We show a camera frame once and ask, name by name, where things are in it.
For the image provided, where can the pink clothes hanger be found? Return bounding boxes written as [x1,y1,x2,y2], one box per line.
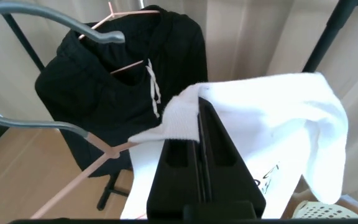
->
[0,0,142,220]
[78,1,160,75]

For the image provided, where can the black clothes rack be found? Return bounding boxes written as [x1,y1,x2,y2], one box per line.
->
[1,0,358,212]

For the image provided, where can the white garment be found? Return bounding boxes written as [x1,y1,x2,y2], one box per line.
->
[119,72,349,220]

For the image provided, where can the black garment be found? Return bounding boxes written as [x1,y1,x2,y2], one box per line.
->
[35,4,209,178]

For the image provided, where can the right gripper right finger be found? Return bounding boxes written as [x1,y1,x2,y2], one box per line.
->
[197,96,267,218]

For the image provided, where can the white laundry basket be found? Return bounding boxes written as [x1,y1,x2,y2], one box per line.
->
[292,200,358,220]

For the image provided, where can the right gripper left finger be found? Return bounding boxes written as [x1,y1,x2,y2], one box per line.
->
[147,138,203,218]

